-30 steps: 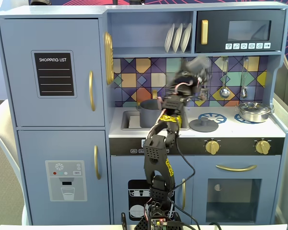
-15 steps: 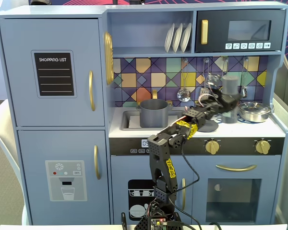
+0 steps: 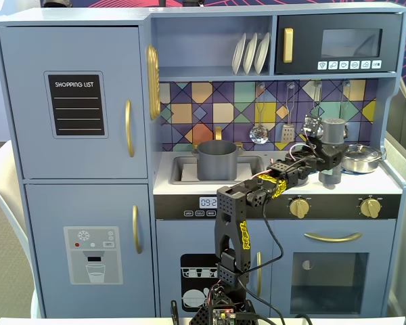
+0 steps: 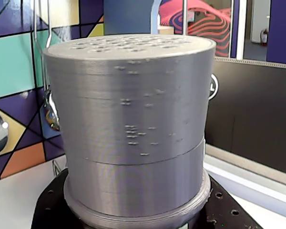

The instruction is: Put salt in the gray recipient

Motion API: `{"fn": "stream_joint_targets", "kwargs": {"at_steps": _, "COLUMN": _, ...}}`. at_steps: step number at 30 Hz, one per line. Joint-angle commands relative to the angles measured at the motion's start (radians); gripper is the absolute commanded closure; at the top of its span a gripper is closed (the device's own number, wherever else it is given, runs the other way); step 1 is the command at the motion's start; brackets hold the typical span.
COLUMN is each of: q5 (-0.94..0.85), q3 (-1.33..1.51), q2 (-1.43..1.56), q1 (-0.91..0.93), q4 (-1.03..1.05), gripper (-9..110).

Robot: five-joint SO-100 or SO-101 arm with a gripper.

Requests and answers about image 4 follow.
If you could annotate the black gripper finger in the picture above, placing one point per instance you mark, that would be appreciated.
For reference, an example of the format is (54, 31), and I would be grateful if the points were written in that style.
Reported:
(47, 210)
(224, 214)

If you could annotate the silver gray salt shaker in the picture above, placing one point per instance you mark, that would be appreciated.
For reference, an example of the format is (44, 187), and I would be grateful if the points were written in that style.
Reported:
(133, 107)

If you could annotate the red fire extinguisher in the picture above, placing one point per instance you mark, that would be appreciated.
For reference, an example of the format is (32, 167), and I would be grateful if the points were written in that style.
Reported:
(265, 37)

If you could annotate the black Dell monitor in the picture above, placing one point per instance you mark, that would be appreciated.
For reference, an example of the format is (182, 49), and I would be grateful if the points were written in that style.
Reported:
(252, 107)

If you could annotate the silver hanging utensil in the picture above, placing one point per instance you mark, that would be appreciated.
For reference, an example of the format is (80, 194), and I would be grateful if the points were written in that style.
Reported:
(52, 117)

